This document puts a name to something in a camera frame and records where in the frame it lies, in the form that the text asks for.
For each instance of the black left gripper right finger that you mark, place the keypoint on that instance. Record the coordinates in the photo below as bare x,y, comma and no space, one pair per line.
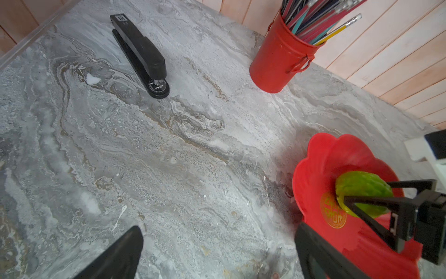
320,260

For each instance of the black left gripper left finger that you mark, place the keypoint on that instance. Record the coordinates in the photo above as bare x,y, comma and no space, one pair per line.
119,261

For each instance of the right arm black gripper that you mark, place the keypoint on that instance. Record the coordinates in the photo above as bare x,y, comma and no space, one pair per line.
427,223

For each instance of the green bumpy fake fruit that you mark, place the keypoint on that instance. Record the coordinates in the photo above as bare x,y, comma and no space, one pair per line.
358,183

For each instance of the red flower-shaped fruit bowl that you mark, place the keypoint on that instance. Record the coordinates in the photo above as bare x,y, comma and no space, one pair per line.
314,190

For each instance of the black stapler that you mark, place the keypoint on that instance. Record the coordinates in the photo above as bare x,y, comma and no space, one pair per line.
144,57

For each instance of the red metal pencil bucket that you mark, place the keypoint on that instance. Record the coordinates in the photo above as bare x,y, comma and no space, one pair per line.
281,56

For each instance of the bundle of pencils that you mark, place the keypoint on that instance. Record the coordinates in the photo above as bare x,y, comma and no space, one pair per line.
313,22

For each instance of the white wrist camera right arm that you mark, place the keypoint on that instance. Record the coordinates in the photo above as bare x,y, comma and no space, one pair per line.
432,149

